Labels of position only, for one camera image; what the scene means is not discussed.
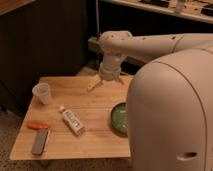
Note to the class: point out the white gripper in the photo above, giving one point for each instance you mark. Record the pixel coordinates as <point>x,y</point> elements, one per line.
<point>105,74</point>

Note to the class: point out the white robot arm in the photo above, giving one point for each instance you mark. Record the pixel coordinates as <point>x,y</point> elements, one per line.
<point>170,99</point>

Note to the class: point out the green bowl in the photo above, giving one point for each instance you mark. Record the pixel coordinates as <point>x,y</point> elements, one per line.
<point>118,118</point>

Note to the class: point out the wooden table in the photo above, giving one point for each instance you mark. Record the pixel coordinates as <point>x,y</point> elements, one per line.
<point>91,108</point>

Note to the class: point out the small clear plastic bottle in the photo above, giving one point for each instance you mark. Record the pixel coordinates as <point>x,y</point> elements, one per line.
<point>72,121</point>

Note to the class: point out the translucent plastic cup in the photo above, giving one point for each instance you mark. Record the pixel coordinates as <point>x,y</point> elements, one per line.
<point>42,92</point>

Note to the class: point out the grey rectangular block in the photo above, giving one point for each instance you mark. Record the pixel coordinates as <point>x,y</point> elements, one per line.
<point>40,142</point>

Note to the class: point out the background shelf with items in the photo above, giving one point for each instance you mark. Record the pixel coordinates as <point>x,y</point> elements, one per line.
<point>187,9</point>

